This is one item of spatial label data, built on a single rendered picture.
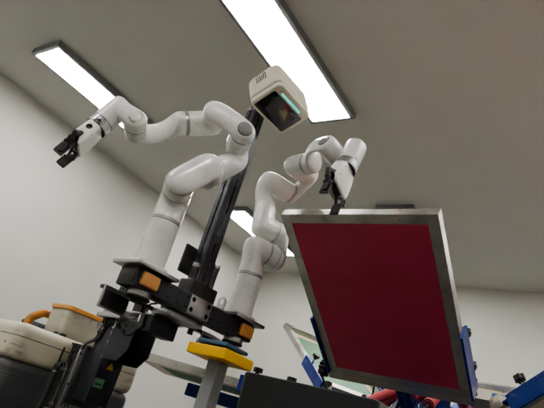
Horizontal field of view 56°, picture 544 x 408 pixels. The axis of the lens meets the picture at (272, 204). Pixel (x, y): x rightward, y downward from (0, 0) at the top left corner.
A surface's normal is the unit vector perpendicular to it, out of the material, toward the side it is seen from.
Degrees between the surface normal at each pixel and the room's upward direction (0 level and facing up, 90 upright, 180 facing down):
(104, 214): 90
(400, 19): 180
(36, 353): 90
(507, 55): 180
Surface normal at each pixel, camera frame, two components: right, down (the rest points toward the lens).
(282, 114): 0.11, 0.76
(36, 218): 0.82, -0.01
